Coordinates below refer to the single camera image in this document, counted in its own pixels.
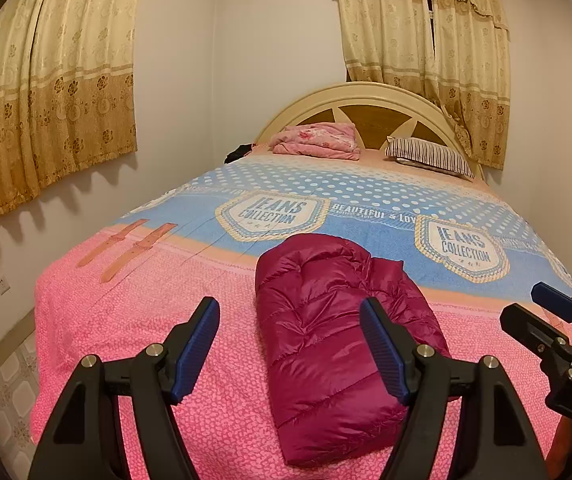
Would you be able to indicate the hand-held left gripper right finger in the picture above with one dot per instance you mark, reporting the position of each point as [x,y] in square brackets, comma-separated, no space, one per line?
[383,350]

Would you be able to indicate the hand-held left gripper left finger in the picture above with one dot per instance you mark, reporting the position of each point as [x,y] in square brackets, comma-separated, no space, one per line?
[196,350]

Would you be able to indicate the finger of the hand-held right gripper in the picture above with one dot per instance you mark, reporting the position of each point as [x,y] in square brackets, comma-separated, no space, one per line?
[558,300]
[525,325]

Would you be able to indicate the magenta puffer jacket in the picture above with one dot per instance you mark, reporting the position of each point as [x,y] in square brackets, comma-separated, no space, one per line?
[336,335]

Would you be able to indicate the pink and blue printed blanket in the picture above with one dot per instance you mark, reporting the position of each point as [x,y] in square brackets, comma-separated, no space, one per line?
[166,270]

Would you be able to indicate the striped pillow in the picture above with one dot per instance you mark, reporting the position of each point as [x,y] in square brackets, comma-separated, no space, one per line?
[430,157]

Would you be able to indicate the peach bed sheet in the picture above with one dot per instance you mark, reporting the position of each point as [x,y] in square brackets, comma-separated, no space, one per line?
[370,157]

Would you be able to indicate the dark clothing heap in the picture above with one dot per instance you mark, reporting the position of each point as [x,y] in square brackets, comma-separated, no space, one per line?
[240,152]

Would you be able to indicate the folded pink floral quilt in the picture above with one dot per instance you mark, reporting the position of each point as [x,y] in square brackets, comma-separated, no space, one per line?
[316,140]

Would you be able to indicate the cream wooden headboard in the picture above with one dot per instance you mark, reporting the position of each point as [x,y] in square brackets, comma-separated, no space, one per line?
[365,100]

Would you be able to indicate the beige floral curtain panel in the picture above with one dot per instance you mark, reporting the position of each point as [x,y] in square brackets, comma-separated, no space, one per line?
[470,60]
[385,25]

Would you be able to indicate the wide beige floral curtain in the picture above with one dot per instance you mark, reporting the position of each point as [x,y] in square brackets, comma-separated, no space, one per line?
[51,85]

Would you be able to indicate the white wall socket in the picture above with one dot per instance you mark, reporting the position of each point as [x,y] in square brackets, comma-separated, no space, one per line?
[2,284]

